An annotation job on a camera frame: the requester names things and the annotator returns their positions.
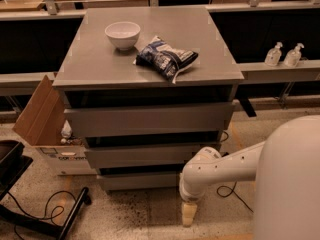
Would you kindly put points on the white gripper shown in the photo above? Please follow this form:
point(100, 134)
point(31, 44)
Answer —
point(188, 196)

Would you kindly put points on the grey bottom drawer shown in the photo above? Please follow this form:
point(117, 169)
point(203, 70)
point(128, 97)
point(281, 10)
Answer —
point(131, 181)

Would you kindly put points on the grey drawer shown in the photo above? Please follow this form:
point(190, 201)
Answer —
point(145, 155)
point(146, 120)
point(131, 181)

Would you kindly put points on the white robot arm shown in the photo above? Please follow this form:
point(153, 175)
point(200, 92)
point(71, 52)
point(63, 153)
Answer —
point(286, 169)

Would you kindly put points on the grey middle drawer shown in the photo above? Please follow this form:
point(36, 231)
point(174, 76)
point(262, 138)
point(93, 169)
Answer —
point(145, 155)

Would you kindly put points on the grey top drawer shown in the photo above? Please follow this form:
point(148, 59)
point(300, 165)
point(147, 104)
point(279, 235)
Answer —
point(146, 120)

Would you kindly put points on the grey drawer cabinet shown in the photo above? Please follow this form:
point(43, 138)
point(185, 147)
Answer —
point(155, 97)

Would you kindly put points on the open cardboard box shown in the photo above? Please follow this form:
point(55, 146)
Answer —
point(40, 125)

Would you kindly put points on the white bottle in box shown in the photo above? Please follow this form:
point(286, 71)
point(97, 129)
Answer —
point(66, 130)

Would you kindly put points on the blue white snack bag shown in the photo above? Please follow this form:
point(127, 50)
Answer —
point(169, 62)

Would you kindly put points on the left clear pump bottle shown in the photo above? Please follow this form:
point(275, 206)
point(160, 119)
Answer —
point(273, 55)

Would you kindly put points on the clear pump bottle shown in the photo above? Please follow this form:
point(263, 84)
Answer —
point(293, 56)
point(273, 55)

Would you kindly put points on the right clear pump bottle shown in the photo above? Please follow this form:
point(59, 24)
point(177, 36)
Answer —
point(293, 56)

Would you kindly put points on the black stand base left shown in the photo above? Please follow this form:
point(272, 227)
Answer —
point(21, 204)

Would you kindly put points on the white ceramic bowl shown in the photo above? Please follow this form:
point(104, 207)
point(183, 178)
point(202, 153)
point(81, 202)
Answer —
point(123, 35)

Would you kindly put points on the grey metal rail shelf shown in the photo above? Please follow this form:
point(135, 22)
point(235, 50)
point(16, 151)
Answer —
point(273, 71)

